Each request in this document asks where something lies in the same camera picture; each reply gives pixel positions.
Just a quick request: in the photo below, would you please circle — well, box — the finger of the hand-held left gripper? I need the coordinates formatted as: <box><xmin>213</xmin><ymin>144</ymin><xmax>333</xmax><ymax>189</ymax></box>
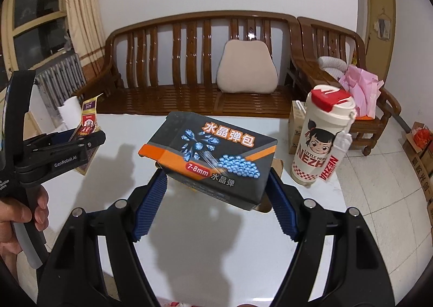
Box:
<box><xmin>17</xmin><ymin>131</ymin><xmax>106</xmax><ymax>189</ymax></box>
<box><xmin>24</xmin><ymin>128</ymin><xmax>80</xmax><ymax>154</ymax></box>

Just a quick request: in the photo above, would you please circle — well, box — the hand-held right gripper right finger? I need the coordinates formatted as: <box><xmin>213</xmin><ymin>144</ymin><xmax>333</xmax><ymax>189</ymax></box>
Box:
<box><xmin>269</xmin><ymin>167</ymin><xmax>411</xmax><ymax>307</ymax></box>

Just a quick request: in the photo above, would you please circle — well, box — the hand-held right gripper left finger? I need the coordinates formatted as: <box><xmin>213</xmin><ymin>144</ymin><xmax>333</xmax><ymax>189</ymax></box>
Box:
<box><xmin>35</xmin><ymin>168</ymin><xmax>168</xmax><ymax>307</ymax></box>

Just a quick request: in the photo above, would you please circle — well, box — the red and gold box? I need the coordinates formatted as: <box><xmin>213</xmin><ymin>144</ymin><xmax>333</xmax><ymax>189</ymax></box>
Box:
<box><xmin>69</xmin><ymin>94</ymin><xmax>104</xmax><ymax>176</ymax></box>

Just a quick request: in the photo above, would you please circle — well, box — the black and orange box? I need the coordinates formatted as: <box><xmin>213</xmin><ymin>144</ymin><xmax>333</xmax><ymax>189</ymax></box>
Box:
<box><xmin>139</xmin><ymin>111</ymin><xmax>283</xmax><ymax>213</ymax></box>

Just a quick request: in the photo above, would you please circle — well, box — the white and red plastic bag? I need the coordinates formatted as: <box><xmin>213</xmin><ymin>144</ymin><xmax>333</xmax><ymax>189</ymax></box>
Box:
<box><xmin>162</xmin><ymin>298</ymin><xmax>193</xmax><ymax>307</ymax></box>

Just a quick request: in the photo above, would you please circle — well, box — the person's left hand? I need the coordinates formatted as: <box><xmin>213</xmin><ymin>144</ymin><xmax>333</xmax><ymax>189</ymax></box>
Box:
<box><xmin>0</xmin><ymin>187</ymin><xmax>50</xmax><ymax>257</ymax></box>

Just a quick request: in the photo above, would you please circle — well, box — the grey ribbed radiator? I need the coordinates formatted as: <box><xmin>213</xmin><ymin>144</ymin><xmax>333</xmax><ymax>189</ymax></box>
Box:
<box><xmin>34</xmin><ymin>55</ymin><xmax>87</xmax><ymax>108</ymax></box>

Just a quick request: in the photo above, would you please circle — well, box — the cartoon print tumbler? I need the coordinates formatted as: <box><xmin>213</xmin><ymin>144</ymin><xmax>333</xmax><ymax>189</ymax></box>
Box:
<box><xmin>291</xmin><ymin>85</ymin><xmax>357</xmax><ymax>186</ymax></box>

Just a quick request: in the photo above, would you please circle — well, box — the brown drink carton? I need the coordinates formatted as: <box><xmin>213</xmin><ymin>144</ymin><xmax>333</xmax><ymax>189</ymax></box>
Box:
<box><xmin>287</xmin><ymin>101</ymin><xmax>308</xmax><ymax>155</ymax></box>

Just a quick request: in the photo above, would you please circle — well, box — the yellow framed balcony door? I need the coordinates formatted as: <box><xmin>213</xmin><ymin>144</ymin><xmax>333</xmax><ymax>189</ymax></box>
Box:
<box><xmin>0</xmin><ymin>0</ymin><xmax>73</xmax><ymax>71</ymax></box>

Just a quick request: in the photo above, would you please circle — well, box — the brown wooden sofa bench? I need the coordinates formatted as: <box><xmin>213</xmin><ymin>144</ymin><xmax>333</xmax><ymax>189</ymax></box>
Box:
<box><xmin>103</xmin><ymin>13</ymin><xmax>305</xmax><ymax>118</ymax></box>

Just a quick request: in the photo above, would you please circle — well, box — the beige patterned curtain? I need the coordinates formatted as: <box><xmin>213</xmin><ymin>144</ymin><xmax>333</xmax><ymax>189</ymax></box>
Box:
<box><xmin>64</xmin><ymin>0</ymin><xmax>109</xmax><ymax>98</ymax></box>

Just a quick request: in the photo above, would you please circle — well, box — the beige back cushion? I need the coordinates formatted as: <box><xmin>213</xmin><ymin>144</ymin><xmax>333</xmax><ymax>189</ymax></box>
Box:
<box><xmin>216</xmin><ymin>40</ymin><xmax>278</xmax><ymax>94</ymax></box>

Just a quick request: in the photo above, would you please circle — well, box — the pink cloth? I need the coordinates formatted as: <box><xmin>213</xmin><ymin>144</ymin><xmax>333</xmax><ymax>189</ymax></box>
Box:
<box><xmin>338</xmin><ymin>65</ymin><xmax>386</xmax><ymax>118</ymax></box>

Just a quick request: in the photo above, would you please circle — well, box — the grey white rolled cloth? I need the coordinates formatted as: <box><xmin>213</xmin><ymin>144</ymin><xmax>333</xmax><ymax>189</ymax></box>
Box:
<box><xmin>318</xmin><ymin>56</ymin><xmax>349</xmax><ymax>78</ymax></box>

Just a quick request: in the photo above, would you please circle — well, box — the brown wooden armchair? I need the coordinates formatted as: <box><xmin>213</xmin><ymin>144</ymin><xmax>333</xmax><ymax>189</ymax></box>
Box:
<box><xmin>296</xmin><ymin>16</ymin><xmax>401</xmax><ymax>155</ymax></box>

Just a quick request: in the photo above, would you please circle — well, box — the yellow room door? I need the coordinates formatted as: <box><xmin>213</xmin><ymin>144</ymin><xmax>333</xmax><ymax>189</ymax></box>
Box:
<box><xmin>367</xmin><ymin>0</ymin><xmax>396</xmax><ymax>67</ymax></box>

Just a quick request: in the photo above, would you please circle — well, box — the hanger with grey cloth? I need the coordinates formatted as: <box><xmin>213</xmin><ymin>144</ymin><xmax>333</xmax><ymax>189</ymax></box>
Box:
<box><xmin>374</xmin><ymin>9</ymin><xmax>389</xmax><ymax>40</ymax></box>

